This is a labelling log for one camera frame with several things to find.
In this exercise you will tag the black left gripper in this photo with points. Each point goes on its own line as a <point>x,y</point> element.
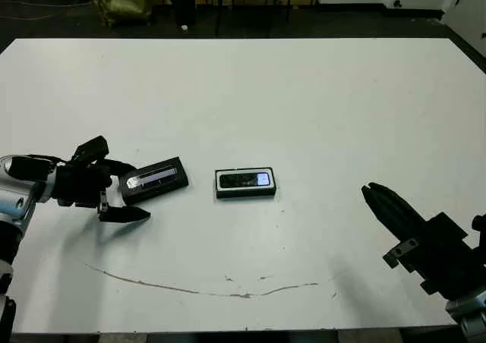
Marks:
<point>79,183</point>

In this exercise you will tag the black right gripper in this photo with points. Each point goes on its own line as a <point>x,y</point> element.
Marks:
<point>444,259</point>

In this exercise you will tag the black box lid with print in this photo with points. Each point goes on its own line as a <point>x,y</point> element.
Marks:
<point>159,180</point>

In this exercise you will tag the black oblong camera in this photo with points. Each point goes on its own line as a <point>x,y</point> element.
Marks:
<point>239,180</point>

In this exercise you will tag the black box with white inlay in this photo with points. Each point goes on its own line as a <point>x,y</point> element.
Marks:
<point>245,194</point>

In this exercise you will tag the yellow plastic bag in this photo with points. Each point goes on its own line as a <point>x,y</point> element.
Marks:
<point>121,1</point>

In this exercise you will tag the black waste bin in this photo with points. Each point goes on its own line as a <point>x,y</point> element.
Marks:
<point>182,5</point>

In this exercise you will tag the black round door stopper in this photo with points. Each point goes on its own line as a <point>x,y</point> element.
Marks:
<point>397,4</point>

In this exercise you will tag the white door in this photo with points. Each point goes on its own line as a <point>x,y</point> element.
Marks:
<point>469,5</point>

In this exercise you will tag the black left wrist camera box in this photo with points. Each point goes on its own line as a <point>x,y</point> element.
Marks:
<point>91,149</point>

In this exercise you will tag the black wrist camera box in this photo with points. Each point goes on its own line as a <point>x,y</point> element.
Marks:
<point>480,229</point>
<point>91,149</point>

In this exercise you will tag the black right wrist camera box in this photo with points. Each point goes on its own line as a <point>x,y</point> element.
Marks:
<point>480,229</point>

